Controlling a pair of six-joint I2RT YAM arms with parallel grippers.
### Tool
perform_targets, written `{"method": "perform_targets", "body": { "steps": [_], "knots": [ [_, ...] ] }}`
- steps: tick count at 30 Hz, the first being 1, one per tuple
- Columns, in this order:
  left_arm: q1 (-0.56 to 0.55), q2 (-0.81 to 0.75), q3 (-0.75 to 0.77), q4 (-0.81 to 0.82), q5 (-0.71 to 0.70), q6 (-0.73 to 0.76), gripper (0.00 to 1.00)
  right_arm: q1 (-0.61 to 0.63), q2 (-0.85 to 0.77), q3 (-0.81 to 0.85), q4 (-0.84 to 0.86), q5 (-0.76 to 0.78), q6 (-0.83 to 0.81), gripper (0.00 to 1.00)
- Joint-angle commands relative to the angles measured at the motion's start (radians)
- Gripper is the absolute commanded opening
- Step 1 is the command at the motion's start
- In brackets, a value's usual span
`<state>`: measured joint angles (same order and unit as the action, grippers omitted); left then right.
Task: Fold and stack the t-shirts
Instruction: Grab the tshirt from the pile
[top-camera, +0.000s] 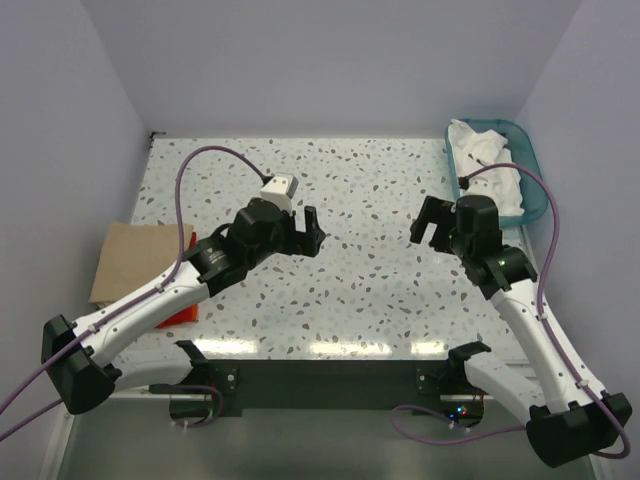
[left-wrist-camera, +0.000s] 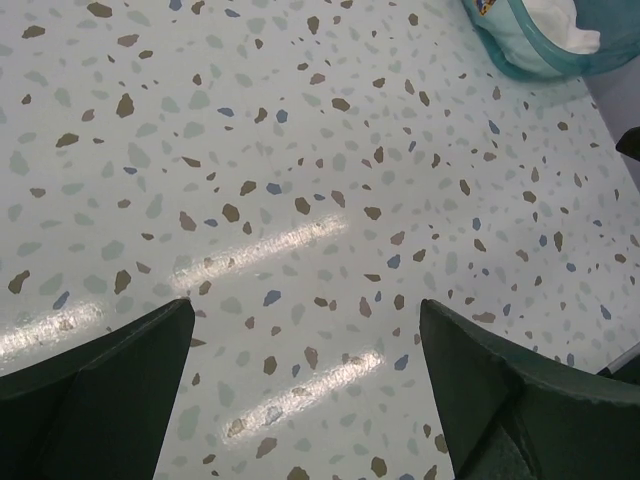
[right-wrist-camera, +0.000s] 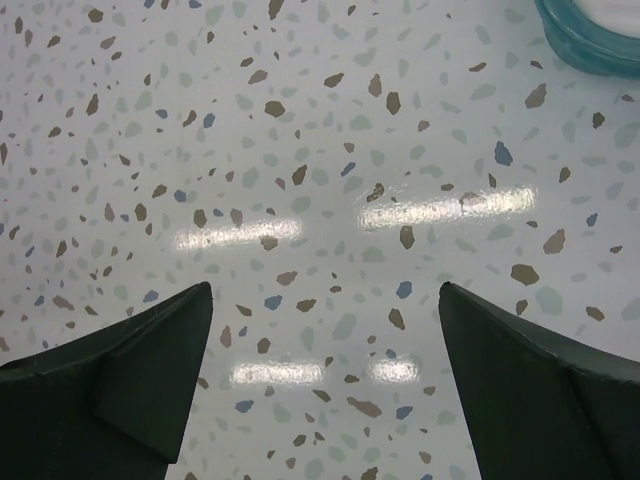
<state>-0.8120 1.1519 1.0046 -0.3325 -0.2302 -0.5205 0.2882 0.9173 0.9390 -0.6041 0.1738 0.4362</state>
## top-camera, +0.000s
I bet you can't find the white t shirt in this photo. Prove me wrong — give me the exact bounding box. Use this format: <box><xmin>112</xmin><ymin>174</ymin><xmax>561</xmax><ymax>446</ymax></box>
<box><xmin>447</xmin><ymin>119</ymin><xmax>524</xmax><ymax>217</ymax></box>

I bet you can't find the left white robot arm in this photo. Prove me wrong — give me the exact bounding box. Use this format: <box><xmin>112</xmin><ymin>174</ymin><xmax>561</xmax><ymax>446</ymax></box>
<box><xmin>41</xmin><ymin>198</ymin><xmax>326</xmax><ymax>414</ymax></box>

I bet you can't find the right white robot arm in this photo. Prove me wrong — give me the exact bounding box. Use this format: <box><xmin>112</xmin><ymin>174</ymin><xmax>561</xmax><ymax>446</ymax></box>
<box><xmin>410</xmin><ymin>195</ymin><xmax>632</xmax><ymax>467</ymax></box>

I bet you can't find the teal plastic bin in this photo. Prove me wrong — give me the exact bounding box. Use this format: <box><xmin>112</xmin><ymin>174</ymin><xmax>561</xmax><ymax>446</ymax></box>
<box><xmin>445</xmin><ymin>118</ymin><xmax>548</xmax><ymax>228</ymax></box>

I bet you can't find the folded orange t shirt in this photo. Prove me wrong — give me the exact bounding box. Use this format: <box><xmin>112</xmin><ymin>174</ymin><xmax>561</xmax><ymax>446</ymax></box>
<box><xmin>155</xmin><ymin>304</ymin><xmax>199</xmax><ymax>329</ymax></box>

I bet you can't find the folded beige t shirt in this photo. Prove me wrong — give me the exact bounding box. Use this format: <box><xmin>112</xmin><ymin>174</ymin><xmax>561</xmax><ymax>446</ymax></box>
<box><xmin>89</xmin><ymin>222</ymin><xmax>179</xmax><ymax>304</ymax></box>

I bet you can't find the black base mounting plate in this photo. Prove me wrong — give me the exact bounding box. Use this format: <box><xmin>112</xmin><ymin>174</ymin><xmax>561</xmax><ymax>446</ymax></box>
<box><xmin>150</xmin><ymin>360</ymin><xmax>484</xmax><ymax>427</ymax></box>

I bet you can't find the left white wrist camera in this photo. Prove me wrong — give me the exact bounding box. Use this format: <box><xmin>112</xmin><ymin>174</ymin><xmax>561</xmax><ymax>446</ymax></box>
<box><xmin>260</xmin><ymin>173</ymin><xmax>299</xmax><ymax>213</ymax></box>

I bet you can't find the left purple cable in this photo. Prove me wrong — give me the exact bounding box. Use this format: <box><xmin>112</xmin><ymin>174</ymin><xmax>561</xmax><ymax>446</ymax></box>
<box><xmin>0</xmin><ymin>145</ymin><xmax>274</xmax><ymax>441</ymax></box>

